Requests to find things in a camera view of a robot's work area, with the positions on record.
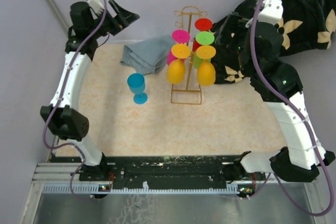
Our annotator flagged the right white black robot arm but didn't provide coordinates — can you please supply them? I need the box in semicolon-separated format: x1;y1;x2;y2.
215;12;335;182

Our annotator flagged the white slotted cable duct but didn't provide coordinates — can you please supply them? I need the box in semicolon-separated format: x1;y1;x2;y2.
41;182;254;195

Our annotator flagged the black floral blanket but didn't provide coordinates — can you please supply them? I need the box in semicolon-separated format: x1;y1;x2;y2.
211;0;335;84

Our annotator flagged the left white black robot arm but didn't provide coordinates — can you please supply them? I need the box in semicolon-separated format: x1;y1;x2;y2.
40;0;140;181

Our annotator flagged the pink plastic wine glass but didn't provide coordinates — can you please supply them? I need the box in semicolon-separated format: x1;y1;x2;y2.
166;29;190;65

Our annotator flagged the red plastic wine glass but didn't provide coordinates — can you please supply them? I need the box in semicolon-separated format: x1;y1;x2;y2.
192;18;213;52

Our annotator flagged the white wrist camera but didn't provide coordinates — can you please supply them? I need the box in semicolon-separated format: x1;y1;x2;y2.
258;0;284;25
87;0;104;15

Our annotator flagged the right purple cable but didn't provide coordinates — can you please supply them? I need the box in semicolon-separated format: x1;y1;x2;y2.
248;0;332;217

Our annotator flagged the orange plastic wine glass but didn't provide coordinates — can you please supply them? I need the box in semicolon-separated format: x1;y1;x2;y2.
196;45;216;86
166;44;191;84

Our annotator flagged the blue plastic wine glass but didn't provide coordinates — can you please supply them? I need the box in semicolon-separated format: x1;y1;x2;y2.
127;73;148;104

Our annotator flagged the gold wire glass rack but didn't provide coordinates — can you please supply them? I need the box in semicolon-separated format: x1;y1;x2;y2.
170;5;208;105

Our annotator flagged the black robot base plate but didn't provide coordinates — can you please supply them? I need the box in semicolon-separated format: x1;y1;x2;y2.
78;153;266;190

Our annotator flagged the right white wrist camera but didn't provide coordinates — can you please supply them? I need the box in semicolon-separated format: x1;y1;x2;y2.
258;0;284;25

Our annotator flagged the green plastic wine glass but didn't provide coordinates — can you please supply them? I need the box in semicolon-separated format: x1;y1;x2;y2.
193;31;216;69

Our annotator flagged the grey folded cloth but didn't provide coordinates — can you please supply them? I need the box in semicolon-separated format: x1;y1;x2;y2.
120;35;175;75

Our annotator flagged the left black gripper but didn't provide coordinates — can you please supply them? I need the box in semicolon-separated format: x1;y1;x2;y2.
89;0;140;39

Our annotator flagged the aluminium frame rail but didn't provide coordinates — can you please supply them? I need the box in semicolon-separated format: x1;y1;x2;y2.
44;0;70;47

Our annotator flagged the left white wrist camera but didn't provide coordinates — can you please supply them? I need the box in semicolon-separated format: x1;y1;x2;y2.
87;0;104;15

